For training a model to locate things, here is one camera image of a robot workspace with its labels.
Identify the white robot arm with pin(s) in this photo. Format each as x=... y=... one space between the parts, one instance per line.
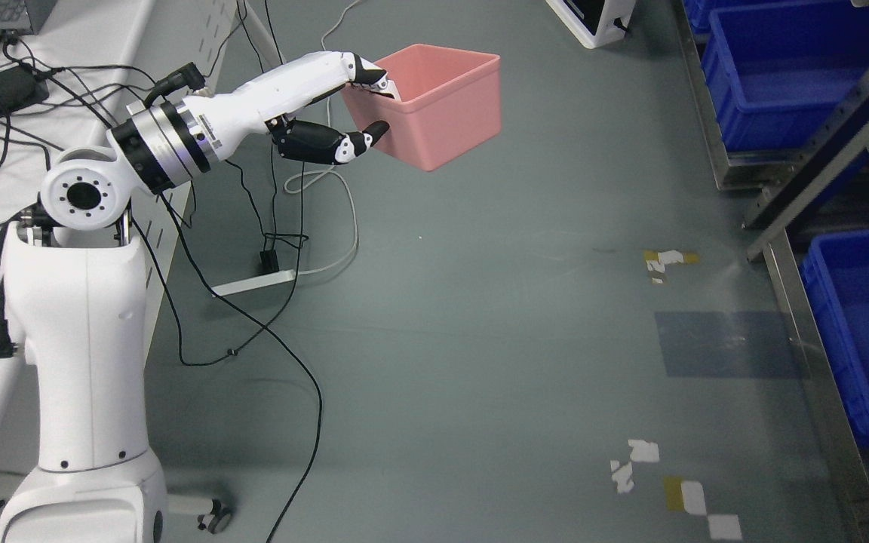
x=72 y=277

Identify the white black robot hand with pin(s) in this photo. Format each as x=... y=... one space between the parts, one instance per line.
x=269 y=104

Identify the blue shelf bin upper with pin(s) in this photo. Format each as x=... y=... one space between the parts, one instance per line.
x=776 y=70

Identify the pink plastic storage box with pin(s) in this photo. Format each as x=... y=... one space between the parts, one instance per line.
x=450 y=102

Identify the white machine base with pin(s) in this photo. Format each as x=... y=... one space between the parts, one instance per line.
x=595 y=23

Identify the black power adapter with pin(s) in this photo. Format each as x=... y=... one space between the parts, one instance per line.
x=20 y=87

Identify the white workbench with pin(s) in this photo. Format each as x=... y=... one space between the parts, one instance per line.
x=153 y=35

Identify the metal shelf rack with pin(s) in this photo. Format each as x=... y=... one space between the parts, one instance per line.
x=788 y=211

